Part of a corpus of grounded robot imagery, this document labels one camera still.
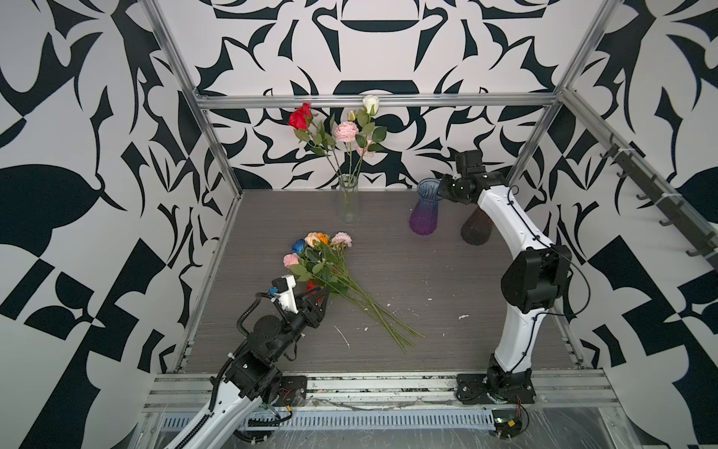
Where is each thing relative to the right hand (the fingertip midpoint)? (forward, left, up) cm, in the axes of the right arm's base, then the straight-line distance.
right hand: (445, 184), depth 91 cm
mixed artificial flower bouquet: (-17, +41, -17) cm, 48 cm away
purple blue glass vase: (+2, +4, -16) cm, 16 cm away
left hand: (-32, +37, -4) cm, 49 cm away
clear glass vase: (+6, +32, -11) cm, 34 cm away
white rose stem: (+10, +23, +12) cm, 28 cm away
